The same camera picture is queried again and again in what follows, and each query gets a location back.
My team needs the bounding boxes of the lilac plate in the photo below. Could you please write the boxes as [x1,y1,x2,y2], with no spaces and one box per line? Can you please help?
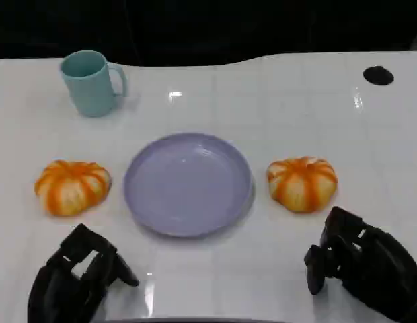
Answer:
[123,132,254,238]

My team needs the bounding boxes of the dark grey robot torso edge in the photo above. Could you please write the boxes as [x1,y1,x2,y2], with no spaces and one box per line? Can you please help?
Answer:
[104,317,273,323]

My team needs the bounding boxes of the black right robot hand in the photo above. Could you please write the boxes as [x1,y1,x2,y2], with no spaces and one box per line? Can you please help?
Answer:
[303,205,417,323]

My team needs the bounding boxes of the pale green mug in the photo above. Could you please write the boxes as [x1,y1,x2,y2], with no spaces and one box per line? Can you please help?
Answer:
[59,50,128,118]

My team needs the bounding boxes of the black table cable grommet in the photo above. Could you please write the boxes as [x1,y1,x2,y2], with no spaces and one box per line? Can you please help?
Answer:
[363,66,395,86]

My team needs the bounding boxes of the orange and white bread roll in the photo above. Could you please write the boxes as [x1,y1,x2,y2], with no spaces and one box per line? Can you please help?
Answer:
[34,159,112,217]
[266,155,338,214]

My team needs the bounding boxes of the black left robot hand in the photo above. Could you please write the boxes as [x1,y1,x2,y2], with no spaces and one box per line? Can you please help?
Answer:
[26,223,141,323]

